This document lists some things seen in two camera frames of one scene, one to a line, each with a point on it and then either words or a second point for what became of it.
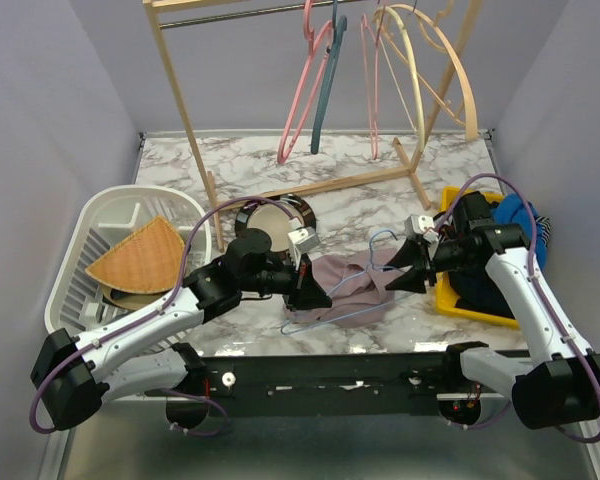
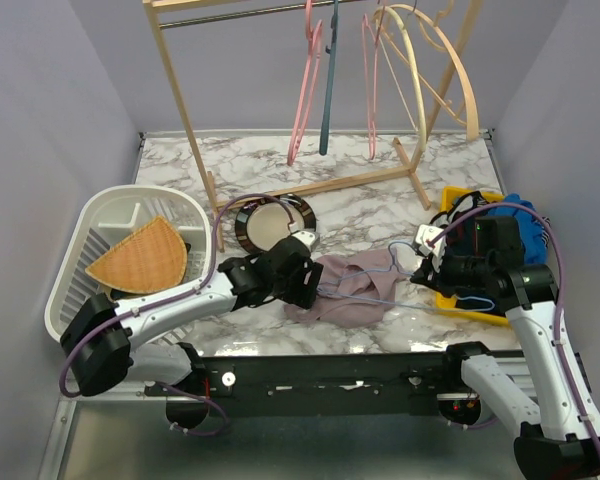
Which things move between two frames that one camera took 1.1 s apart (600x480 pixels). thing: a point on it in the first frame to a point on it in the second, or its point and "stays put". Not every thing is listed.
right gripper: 411,253 to 437,275
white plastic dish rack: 75,300 stays put
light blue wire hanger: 369,265 to 466,303
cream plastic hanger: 414,65 stays put
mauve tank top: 355,282 stays put
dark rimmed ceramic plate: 277,216 stays put
